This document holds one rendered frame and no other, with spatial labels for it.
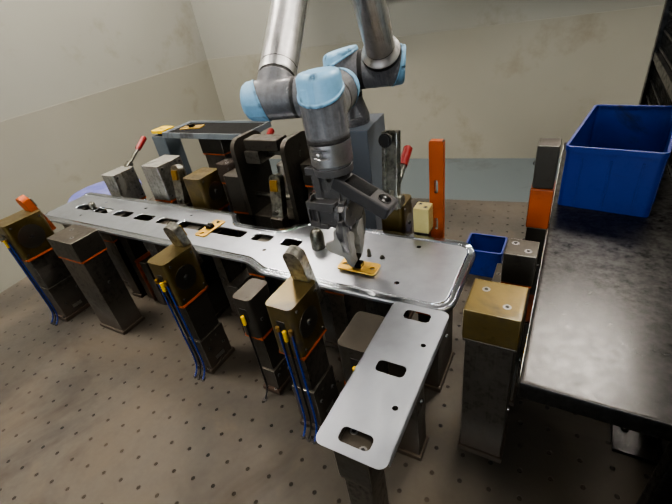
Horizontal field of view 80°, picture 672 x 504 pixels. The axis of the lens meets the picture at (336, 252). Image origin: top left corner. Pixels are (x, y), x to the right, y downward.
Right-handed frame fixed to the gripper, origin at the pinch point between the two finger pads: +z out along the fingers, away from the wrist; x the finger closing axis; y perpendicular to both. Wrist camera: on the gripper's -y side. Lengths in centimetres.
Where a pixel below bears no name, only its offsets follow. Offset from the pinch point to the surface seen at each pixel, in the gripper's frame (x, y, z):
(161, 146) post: -35, 95, -10
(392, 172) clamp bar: -19.9, -0.5, -10.2
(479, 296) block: 8.5, -25.1, -3.1
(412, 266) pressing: -3.8, -10.0, 2.6
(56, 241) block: 16, 82, -2
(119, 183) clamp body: -18, 102, -2
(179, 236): 9.8, 38.7, -5.7
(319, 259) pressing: -0.6, 9.9, 2.3
